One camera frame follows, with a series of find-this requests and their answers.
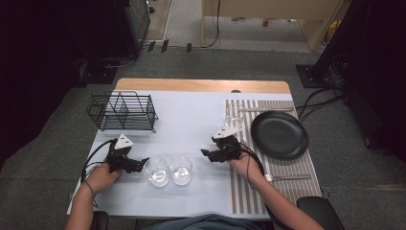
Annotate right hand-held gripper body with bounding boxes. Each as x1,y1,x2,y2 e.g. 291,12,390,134
212,126,243,163

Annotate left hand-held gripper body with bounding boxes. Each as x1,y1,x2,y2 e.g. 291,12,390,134
105,133,137,174

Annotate clear drinking glass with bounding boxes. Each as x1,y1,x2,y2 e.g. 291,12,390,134
224,102,246,129
142,156,170,189
168,154,194,187

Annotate person's right hand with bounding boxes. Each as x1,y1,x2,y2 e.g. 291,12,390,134
227,151,266,187

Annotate person's left hand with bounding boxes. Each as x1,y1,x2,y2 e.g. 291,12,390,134
84,160,124,195

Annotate light blue table cloth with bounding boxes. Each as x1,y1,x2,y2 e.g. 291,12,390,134
66,90,295,220

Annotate black wrist band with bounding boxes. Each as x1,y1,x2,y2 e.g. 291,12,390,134
83,177,97,196

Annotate black round plate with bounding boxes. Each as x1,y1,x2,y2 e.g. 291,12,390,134
250,110,310,161

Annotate black chair armrest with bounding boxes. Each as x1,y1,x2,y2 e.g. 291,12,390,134
296,195,346,230
90,210,110,230

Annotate silver fork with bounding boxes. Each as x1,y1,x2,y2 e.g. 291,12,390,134
263,172,312,183

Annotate person's blue-grey shirt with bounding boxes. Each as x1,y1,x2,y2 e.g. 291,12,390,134
140,213,272,230

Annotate grey striped placemat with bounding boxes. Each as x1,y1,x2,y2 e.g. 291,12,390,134
225,99,323,215

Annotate black stand base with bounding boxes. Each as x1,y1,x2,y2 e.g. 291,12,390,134
295,63,340,89

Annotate dark equipment cabinet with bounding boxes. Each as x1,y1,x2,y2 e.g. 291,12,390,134
113,0,151,59

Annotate light wooden cabinet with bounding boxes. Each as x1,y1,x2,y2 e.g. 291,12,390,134
200,0,347,52

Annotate yellow object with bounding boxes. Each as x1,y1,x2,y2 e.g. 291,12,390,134
325,19,342,44

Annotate left hand-held gripper cable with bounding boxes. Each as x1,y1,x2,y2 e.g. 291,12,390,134
80,137,118,207

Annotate hand-held gripper cable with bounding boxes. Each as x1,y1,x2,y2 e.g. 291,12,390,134
238,142,267,180
80,137,118,207

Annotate right hand-held gripper cable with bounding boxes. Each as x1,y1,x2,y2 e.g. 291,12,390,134
238,142,267,180

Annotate black wire rack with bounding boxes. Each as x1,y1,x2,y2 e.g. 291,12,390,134
86,90,160,134

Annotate black floor cables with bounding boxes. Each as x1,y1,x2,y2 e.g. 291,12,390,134
295,85,349,123

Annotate black hanging cable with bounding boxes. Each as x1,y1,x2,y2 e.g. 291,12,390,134
200,0,222,49

